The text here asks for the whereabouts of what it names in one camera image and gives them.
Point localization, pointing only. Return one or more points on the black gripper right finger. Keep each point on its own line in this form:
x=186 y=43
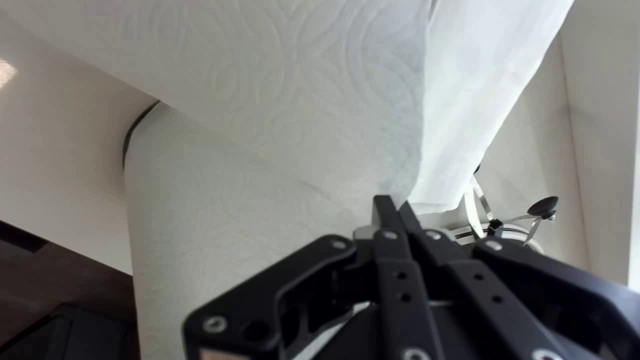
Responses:
x=524 y=302

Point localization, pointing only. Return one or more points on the white paper towel roll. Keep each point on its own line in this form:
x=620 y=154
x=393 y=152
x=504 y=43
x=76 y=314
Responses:
x=195 y=143

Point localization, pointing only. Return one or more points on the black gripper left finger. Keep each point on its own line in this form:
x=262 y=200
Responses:
x=371 y=293

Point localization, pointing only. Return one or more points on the black paper towel holder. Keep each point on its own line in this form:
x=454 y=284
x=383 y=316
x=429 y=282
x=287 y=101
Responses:
x=484 y=222

